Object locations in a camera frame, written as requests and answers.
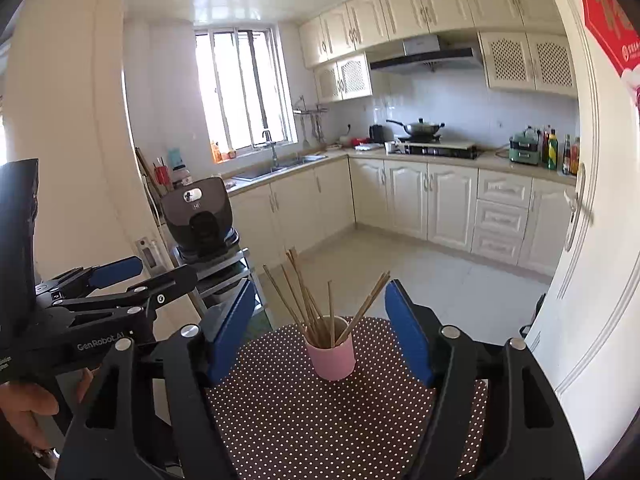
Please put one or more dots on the metal storage rack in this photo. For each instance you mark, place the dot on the metal storage rack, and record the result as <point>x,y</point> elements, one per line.
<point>219,279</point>

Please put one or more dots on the cream upper cabinets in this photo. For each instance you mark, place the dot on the cream upper cabinets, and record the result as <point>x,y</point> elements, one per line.
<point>522,42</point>

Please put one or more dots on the red utensil holder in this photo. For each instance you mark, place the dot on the red utensil holder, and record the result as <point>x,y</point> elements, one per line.
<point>161,173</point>

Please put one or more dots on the long wooden chopstick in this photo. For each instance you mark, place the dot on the long wooden chopstick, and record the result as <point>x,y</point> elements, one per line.
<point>365,304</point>

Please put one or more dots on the black range hood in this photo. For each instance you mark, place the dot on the black range hood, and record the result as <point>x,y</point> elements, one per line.
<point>429,53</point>

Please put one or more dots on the black wok on stove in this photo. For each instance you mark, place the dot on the black wok on stove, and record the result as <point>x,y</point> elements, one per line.
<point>419,129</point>

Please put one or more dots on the brown polka dot tablecloth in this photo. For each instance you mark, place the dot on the brown polka dot tablecloth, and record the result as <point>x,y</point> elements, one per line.
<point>280,420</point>

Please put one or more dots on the green toaster appliance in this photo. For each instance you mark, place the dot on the green toaster appliance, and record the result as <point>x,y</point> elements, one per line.
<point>523,147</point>

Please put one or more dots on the dark wooden chopstick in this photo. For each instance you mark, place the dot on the dark wooden chopstick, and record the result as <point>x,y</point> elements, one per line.
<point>362,309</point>

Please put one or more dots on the person's left hand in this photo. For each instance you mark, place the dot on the person's left hand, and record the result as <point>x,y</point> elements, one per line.
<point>20,403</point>

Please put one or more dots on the cream lower cabinets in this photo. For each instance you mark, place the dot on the cream lower cabinets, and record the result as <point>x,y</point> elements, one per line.
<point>487,207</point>

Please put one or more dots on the yellow green bottle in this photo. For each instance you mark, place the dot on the yellow green bottle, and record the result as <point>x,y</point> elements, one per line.
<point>552,150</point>

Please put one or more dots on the kitchen window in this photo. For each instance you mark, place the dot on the kitchen window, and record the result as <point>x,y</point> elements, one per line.
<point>243,90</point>

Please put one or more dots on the cream cabinets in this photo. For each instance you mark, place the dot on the cream cabinets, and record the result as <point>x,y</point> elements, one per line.
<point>487,207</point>
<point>522,42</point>

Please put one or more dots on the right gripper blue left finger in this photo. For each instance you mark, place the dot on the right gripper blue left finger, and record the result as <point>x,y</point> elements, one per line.
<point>228,339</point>

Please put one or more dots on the sauce bottles group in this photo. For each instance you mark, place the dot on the sauce bottles group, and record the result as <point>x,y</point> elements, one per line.
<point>570,160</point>

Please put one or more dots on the red door decoration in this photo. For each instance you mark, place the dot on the red door decoration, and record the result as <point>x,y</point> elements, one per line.
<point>609,24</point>

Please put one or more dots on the kitchen faucet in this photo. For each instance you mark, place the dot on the kitchen faucet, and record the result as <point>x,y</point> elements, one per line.
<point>271,144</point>

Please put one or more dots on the pink ceramic cup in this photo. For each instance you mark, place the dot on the pink ceramic cup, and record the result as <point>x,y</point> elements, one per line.
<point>332,361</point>

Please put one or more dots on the black gas stove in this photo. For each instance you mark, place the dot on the black gas stove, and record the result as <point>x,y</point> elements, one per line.
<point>460,150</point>

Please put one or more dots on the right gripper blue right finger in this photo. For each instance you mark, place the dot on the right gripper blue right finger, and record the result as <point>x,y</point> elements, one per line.
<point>413,343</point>

